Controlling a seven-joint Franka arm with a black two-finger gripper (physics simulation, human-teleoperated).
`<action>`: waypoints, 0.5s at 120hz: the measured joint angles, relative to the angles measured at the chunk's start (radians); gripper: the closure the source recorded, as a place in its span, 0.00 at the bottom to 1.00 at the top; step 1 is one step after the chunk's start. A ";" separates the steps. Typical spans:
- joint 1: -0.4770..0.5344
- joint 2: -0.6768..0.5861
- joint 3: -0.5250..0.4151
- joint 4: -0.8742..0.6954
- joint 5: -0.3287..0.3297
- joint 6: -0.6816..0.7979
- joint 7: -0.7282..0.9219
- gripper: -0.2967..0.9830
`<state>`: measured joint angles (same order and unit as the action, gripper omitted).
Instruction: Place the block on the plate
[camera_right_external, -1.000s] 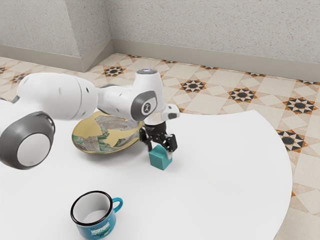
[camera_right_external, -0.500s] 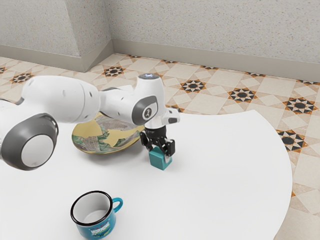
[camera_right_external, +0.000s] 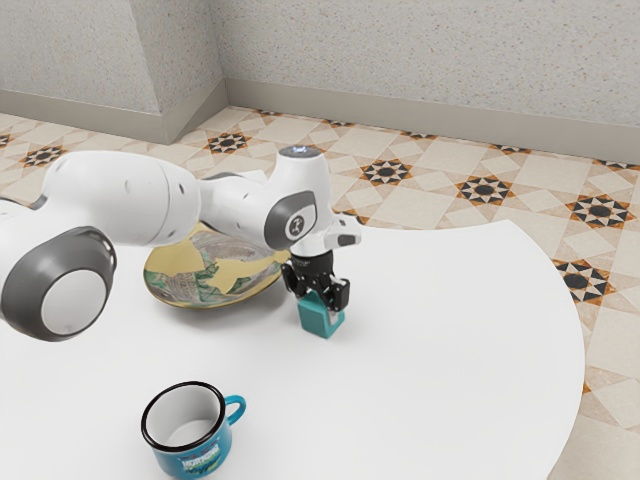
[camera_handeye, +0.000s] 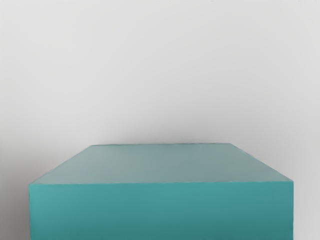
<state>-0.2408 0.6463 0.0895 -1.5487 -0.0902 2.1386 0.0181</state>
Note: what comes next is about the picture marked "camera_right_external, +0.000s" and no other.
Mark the yellow patterned plate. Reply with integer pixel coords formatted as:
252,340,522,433
143,222,293,312

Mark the teal enamel mug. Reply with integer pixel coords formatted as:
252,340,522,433
140,381,248,480

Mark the teal block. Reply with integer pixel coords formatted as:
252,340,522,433
297,291,347,341

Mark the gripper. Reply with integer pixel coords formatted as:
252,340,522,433
280,251,351,326

